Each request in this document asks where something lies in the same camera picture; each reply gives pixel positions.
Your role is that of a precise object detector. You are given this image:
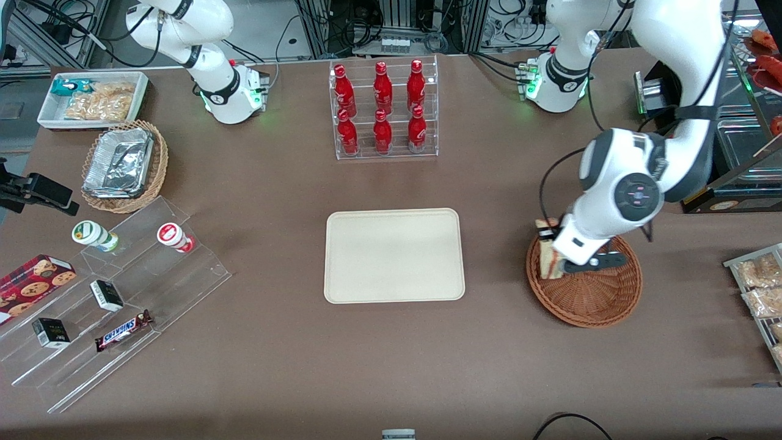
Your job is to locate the white rectangular bin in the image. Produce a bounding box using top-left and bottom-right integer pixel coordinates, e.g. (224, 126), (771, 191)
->
(37, 71), (150, 131)

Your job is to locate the triangular sandwich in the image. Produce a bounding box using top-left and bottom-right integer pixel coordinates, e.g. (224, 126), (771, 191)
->
(535, 218), (566, 281)

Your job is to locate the silver device with green light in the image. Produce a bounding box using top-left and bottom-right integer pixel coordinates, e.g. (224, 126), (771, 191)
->
(634, 61), (680, 118)

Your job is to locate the aluminium foil tray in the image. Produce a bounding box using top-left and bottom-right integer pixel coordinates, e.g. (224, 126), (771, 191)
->
(82, 127), (155, 199)

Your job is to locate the black floor cable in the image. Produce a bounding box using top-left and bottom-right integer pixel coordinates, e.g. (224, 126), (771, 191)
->
(532, 413), (613, 440)

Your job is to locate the clear bag of crackers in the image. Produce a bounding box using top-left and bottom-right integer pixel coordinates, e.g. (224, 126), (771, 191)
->
(86, 81), (136, 102)
(64, 93), (133, 122)

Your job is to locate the red lid drink bottle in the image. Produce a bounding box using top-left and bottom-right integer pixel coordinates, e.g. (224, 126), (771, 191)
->
(156, 222), (196, 254)

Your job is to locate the tray of packaged snacks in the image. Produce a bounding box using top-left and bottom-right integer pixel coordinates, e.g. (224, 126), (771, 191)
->
(723, 243), (782, 375)

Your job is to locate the light oval wicker basket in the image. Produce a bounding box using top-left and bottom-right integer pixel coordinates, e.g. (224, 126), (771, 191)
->
(81, 120), (169, 215)

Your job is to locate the teal snack packet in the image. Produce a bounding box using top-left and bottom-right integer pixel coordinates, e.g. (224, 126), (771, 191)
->
(50, 78), (98, 97)

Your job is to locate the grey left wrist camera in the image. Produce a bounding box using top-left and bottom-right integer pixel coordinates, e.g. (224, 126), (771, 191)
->
(562, 251), (629, 274)

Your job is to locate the red chocolate chip cookie box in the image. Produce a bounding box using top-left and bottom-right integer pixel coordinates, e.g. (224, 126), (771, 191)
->
(0, 254), (78, 325)

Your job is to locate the clear acrylic stepped stand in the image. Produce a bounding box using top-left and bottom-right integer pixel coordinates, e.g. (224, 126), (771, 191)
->
(0, 196), (233, 415)

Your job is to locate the brown round wicker basket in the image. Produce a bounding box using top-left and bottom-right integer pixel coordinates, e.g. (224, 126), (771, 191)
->
(526, 232), (643, 329)

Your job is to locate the green lid drink bottle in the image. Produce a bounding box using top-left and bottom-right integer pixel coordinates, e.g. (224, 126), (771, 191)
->
(71, 220), (120, 253)

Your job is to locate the red cola bottle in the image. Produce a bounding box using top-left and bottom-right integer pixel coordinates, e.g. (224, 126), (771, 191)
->
(407, 105), (428, 153)
(407, 59), (426, 112)
(333, 64), (357, 117)
(373, 61), (393, 114)
(337, 109), (359, 155)
(373, 109), (393, 155)

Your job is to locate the Snickers chocolate bar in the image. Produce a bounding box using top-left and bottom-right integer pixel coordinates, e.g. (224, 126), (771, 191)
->
(95, 309), (153, 353)

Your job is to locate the beige rectangular plastic tray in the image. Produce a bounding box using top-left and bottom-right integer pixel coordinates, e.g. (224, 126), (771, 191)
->
(324, 208), (466, 304)

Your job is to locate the black glass display cabinet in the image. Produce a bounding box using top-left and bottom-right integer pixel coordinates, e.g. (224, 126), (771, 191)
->
(635, 12), (782, 215)

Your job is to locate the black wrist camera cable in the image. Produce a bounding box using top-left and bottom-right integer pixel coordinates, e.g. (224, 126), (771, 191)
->
(539, 147), (588, 228)

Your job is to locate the clear acrylic bottle rack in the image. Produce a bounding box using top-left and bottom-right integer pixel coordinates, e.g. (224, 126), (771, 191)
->
(329, 55), (439, 161)

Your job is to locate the small black box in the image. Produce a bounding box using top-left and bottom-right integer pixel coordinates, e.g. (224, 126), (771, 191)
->
(32, 318), (71, 350)
(90, 280), (125, 313)

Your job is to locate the aluminium frame rack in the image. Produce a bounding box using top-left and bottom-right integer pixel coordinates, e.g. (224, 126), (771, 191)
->
(294, 0), (491, 59)

